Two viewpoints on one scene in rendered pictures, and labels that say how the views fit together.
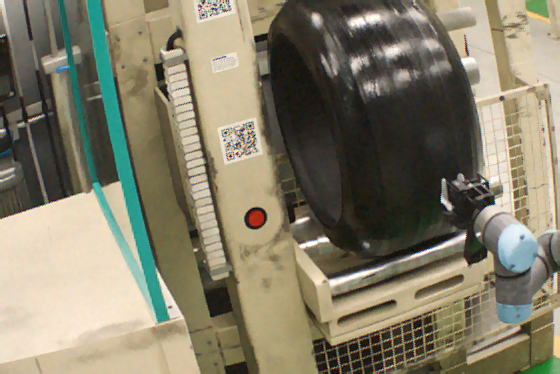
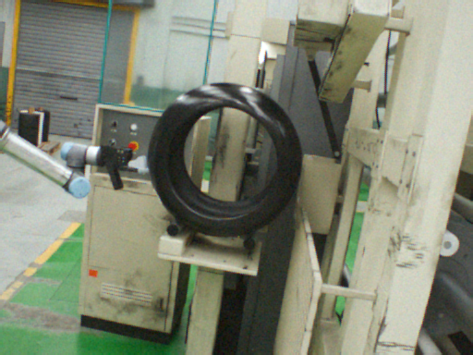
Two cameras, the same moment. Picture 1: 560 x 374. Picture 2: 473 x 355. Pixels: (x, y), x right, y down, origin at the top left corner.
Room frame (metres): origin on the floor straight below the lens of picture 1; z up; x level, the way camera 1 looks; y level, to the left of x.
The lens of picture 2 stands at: (2.91, -1.81, 1.39)
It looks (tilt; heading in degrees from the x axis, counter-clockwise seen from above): 10 degrees down; 108
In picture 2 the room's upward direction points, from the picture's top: 9 degrees clockwise
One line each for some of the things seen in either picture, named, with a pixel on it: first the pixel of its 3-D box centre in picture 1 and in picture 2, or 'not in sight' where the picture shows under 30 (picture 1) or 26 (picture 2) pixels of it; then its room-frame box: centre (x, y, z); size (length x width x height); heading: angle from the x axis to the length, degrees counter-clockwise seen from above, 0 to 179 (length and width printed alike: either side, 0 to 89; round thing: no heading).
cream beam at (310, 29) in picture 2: not in sight; (332, 19); (2.66, -0.23, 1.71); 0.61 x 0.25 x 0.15; 103
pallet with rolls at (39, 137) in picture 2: not in sight; (32, 129); (-2.89, 4.36, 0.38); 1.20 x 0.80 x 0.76; 121
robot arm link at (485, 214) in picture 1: (492, 227); (95, 156); (1.87, -0.35, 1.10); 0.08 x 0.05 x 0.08; 103
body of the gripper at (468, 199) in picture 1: (475, 208); (115, 158); (1.95, -0.34, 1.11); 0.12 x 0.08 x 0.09; 13
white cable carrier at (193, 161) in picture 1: (195, 162); not in sight; (2.21, 0.15, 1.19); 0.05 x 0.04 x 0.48; 13
